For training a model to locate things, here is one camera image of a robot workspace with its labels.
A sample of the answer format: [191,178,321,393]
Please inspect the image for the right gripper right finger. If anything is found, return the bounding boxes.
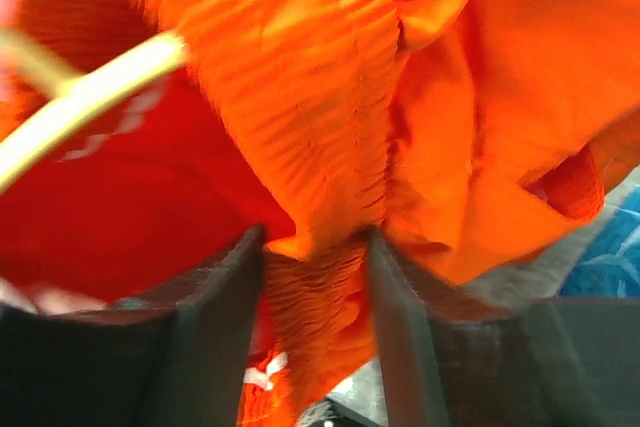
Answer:
[366,228,639,426]

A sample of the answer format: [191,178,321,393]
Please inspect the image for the orange shorts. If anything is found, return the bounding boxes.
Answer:
[1,0,639,426]

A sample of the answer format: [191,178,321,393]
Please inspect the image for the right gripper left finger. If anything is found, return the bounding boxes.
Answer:
[1,227,264,426]

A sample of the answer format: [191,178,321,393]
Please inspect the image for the dark blue shark shorts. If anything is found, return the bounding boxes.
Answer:
[560,188,639,298]

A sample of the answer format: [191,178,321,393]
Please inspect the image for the yellow hanger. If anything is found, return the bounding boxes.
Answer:
[1,27,187,191]

